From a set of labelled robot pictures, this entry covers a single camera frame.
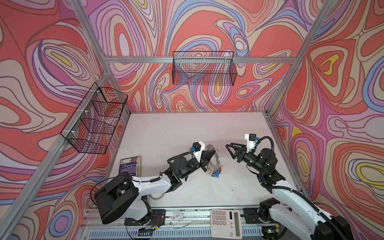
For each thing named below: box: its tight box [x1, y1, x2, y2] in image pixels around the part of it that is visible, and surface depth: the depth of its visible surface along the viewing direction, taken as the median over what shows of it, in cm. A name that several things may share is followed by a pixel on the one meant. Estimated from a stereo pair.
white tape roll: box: [149, 192, 166, 201], surface depth 81 cm
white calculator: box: [210, 209, 243, 240], surface depth 71 cm
